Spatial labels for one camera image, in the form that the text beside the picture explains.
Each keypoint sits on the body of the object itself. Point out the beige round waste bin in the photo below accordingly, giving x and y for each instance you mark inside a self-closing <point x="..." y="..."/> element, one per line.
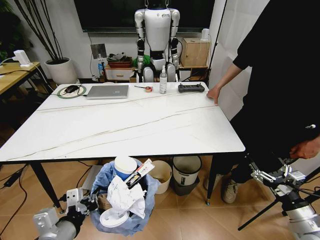
<point x="162" y="178"/>

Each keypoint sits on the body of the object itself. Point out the white plastic cup lid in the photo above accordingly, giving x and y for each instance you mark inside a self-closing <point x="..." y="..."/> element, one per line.
<point x="113" y="218"/>

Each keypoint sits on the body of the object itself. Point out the crumpled white paper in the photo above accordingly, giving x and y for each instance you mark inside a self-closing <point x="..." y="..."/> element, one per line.
<point x="127" y="197"/>

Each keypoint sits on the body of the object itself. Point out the white and blue paper cup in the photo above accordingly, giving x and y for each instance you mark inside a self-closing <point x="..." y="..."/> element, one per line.
<point x="125" y="167"/>

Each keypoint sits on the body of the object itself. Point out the printed snack box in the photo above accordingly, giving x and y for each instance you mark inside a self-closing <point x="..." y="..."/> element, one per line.
<point x="140" y="172"/>

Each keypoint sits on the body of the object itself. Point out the black table leg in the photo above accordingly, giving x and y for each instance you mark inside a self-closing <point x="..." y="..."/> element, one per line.
<point x="212" y="177"/>
<point x="47" y="186"/>

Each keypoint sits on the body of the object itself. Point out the brown cardboard piece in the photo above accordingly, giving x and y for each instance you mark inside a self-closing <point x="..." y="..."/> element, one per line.
<point x="103" y="202"/>

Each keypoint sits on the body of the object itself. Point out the person's beige shoe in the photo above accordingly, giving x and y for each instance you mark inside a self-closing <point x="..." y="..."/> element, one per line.
<point x="230" y="191"/>

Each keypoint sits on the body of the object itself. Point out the dark bamboo plant stems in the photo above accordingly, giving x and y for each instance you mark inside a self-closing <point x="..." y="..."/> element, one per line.
<point x="47" y="32"/>

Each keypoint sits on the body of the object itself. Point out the small white drawer cabinet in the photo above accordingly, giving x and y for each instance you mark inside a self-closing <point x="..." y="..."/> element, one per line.
<point x="118" y="73"/>

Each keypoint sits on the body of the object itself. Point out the dark leafy plant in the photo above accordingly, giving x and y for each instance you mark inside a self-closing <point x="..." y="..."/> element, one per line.
<point x="12" y="35"/>

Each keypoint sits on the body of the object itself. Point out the clear spray bottle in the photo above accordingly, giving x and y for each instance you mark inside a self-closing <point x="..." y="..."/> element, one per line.
<point x="163" y="82"/>

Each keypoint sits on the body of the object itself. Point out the person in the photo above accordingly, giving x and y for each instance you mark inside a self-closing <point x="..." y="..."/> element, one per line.
<point x="277" y="87"/>

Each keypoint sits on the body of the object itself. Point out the white desktop device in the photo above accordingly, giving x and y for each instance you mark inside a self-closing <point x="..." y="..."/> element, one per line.
<point x="22" y="58"/>

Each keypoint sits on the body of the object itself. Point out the robot right arm grey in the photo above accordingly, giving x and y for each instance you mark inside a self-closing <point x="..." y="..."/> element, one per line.
<point x="301" y="217"/>

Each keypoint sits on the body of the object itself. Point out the round green-rimmed mouse pad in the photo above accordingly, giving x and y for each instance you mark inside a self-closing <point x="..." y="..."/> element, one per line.
<point x="62" y="94"/>

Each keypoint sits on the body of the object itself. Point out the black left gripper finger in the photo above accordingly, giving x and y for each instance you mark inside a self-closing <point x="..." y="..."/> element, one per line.
<point x="93" y="196"/>
<point x="92" y="206"/>

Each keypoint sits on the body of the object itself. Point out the blue labelled bottle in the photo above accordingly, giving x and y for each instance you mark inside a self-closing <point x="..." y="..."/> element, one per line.
<point x="100" y="70"/>

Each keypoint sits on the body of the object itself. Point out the black computer mouse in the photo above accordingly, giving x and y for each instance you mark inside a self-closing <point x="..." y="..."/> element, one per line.
<point x="72" y="88"/>

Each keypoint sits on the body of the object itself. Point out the person's right forearm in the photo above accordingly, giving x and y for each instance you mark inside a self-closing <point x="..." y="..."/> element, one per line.
<point x="230" y="75"/>

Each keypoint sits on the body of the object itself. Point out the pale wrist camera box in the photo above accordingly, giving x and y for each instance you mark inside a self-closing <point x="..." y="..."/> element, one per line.
<point x="298" y="175"/>

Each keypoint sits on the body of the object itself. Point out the robot left arm grey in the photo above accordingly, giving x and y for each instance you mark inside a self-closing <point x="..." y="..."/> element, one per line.
<point x="53" y="226"/>

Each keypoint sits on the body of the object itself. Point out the wooden box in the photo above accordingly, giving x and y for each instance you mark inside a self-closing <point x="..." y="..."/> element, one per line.
<point x="195" y="52"/>

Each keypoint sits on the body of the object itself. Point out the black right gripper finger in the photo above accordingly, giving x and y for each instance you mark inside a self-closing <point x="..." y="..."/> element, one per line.
<point x="287" y="167"/>
<point x="261" y="173"/>

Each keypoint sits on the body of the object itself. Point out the trash bin with blue bag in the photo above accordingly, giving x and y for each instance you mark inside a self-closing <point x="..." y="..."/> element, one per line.
<point x="150" y="190"/>

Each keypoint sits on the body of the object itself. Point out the black light stand pole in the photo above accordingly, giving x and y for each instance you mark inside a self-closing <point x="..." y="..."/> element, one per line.
<point x="217" y="35"/>

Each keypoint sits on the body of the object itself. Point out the black power adapter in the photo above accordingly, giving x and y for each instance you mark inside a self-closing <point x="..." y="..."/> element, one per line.
<point x="11" y="180"/>

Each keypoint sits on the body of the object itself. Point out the white plant pot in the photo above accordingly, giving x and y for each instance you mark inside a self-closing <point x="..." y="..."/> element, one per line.
<point x="60" y="71"/>

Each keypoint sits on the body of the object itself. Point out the wooden side desk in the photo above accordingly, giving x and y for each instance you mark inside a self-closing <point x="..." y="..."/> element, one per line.
<point x="15" y="77"/>

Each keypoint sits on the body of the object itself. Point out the black remote controller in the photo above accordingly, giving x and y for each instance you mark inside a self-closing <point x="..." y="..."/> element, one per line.
<point x="190" y="88"/>

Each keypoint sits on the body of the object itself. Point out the red tape roll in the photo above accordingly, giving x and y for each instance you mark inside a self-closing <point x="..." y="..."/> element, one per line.
<point x="149" y="89"/>

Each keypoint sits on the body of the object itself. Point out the white humanoid robot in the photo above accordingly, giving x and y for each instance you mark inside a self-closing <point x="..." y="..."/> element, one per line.
<point x="157" y="32"/>

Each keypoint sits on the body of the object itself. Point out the red tray with clutter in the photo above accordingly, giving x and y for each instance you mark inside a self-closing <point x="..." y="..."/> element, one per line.
<point x="120" y="61"/>

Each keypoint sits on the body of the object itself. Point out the silver laptop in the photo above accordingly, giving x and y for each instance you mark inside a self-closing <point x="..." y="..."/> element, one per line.
<point x="107" y="92"/>

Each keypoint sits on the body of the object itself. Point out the black tripod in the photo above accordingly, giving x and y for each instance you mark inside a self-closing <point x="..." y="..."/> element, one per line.
<point x="272" y="208"/>

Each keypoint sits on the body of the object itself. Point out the silver foil panel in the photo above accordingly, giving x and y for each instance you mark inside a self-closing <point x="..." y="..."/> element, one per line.
<point x="98" y="51"/>

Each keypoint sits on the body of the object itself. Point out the white device on box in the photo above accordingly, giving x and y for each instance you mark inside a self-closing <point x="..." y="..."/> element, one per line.
<point x="205" y="35"/>

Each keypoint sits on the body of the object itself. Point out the white and black waste bin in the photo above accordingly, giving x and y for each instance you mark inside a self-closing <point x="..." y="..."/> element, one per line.
<point x="186" y="175"/>

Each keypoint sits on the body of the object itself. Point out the black wall television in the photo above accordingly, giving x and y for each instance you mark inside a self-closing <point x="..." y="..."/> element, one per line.
<point x="112" y="15"/>

